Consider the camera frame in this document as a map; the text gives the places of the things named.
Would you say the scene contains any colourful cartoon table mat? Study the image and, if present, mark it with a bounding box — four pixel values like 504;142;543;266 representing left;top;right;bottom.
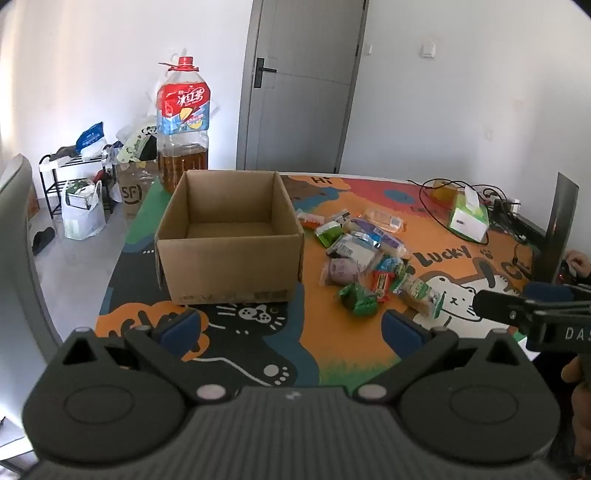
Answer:
95;171;557;393

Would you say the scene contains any grey door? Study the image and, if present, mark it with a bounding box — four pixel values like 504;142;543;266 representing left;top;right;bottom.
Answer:
235;0;370;174

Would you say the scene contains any red snack packet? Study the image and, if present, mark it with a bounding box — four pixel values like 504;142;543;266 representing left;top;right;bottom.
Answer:
371;271;396;302

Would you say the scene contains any black shoe rack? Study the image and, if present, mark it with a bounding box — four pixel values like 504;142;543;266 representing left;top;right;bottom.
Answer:
39;151;117;220

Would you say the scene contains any large tea bottle red cap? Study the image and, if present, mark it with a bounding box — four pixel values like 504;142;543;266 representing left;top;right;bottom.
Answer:
154;55;214;195

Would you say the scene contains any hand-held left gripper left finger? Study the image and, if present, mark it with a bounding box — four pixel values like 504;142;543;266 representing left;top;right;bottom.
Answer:
60;308;232;407

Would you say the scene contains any person's right hand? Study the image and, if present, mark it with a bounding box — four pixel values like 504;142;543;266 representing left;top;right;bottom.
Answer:
561;355;591;385

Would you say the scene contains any green white snack packet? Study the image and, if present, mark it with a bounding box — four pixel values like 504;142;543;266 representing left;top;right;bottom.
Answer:
316;222;343;246

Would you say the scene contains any looped black cable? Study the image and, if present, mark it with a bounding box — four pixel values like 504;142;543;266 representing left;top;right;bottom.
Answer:
418;178;491;245

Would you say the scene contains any clear biscuit packet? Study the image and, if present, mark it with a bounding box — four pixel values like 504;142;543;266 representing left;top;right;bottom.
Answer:
359;208;408;232

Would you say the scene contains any white barcode snack packet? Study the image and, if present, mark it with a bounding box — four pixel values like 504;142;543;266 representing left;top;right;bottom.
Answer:
327;233;380;265

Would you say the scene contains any green tissue box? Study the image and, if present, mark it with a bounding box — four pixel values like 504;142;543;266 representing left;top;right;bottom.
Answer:
447;187;490;243

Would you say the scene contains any white plastic bag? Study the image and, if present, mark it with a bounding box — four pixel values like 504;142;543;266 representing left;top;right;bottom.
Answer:
62;180;108;241

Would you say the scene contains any black door handle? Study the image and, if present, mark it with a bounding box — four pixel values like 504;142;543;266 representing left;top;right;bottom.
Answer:
253;58;278;88

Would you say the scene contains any small green striped packet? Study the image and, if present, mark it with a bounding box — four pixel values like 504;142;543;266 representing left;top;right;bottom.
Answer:
390;263;413;294

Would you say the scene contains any bread packet green label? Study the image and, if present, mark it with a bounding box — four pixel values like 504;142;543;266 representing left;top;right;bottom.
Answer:
400;273;447;320

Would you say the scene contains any dark slipper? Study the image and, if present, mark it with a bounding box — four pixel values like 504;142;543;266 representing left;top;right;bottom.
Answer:
31;227;57;256

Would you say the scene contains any thin black cable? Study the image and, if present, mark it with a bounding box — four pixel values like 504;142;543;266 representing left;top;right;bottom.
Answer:
512;239;537;283

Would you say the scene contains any blue bag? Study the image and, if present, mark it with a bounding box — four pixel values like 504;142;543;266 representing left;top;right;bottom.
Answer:
76;122;105;154

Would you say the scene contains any mauve round snack packet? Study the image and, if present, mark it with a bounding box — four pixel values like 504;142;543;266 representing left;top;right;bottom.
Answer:
320;256;366;288

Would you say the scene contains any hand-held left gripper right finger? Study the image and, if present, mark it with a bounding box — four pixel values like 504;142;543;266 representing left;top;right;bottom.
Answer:
353;310;529;404

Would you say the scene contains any long purple snack packet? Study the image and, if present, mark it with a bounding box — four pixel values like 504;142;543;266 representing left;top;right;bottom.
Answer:
350;219;410;257

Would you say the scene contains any tan and red object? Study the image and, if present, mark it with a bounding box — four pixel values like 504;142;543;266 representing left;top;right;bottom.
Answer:
560;249;591;285

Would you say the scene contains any black power strip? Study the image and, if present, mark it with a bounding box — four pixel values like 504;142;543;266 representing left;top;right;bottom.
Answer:
490;198;548;246

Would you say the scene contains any yellow packet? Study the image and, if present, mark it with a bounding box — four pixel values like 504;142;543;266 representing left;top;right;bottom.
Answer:
431;181;459;202

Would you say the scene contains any cardboard box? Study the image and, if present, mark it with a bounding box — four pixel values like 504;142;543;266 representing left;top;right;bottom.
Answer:
154;170;305;305

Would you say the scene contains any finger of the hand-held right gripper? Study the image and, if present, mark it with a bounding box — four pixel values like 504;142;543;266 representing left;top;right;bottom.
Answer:
523;281;591;303
472;288;591;334

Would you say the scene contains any brown SF paper bag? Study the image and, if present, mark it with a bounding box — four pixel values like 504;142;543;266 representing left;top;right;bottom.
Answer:
115;159;163;220

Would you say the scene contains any blue snack packet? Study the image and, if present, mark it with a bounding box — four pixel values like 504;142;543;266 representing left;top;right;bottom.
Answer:
376;256;405;276

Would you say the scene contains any crinkled green snack packet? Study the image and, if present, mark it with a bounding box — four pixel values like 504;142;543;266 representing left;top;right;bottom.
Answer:
339;282;380;317

